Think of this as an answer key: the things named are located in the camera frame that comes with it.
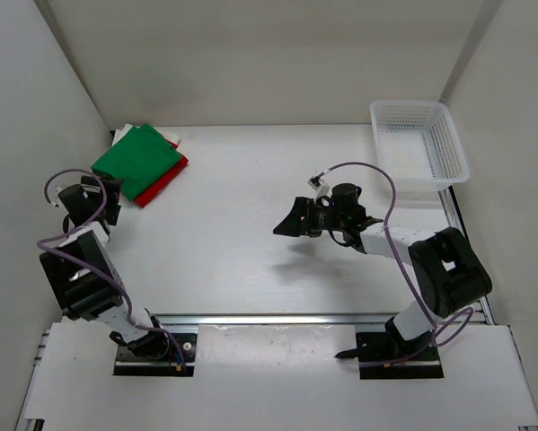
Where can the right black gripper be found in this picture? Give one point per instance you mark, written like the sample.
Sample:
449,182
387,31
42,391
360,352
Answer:
295,225

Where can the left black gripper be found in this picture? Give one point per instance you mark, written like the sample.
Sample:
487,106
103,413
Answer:
113,188

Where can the red t shirt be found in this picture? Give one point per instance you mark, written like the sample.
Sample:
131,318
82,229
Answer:
160,178

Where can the green t shirt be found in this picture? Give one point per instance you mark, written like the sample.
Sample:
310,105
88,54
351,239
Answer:
139,159

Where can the white t shirt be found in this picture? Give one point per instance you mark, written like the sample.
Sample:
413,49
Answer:
172,138

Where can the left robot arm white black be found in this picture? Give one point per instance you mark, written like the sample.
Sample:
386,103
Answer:
84,281

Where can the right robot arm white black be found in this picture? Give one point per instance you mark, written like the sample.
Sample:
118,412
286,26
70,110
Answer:
448,276

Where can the white plastic basket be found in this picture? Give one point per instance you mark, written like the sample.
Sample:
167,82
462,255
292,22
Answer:
417,144

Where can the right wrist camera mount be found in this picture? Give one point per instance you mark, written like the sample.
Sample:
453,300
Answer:
319,186

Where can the aluminium table rail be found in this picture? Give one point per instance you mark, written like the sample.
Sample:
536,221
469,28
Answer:
194,319

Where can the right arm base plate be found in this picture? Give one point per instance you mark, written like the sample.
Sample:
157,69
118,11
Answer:
382,356

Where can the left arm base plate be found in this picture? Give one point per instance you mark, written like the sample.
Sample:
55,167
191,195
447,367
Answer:
164,361

